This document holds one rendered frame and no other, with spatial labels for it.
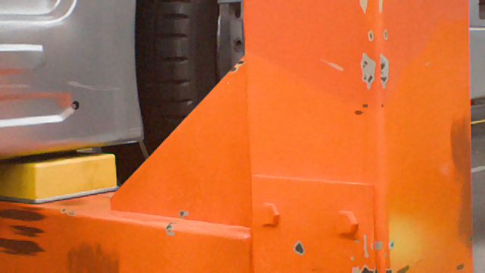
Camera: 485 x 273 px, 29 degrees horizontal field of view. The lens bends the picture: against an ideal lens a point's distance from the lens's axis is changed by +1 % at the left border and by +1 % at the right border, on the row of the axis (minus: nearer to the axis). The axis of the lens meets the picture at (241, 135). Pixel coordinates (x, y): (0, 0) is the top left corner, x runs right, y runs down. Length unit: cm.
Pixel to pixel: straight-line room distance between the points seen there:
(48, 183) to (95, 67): 17
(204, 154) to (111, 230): 16
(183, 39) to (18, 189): 32
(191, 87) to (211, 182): 39
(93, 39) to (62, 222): 26
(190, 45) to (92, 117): 20
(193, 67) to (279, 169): 49
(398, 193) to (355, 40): 14
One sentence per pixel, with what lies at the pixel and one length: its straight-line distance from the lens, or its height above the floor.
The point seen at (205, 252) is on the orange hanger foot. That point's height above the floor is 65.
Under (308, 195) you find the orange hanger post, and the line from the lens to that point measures 87.
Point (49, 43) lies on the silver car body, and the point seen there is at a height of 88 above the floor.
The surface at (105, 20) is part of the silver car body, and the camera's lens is 127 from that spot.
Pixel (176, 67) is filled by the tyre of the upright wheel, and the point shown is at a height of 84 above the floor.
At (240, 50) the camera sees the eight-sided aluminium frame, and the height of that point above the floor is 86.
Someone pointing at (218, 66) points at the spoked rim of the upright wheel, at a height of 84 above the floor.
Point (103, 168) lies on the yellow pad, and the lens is 127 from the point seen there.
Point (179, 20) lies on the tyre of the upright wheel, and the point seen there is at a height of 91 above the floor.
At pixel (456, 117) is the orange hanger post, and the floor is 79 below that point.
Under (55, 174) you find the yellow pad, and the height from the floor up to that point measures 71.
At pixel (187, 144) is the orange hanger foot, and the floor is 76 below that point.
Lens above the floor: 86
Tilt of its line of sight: 5 degrees down
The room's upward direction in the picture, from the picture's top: 2 degrees counter-clockwise
